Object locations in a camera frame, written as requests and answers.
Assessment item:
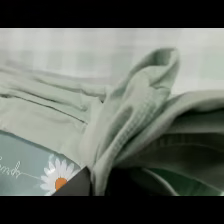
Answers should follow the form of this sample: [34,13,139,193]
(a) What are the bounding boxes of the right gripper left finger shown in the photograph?
[52,165,93,197]

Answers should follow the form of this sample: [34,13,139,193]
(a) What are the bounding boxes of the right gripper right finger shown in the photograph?
[103,167,145,197]

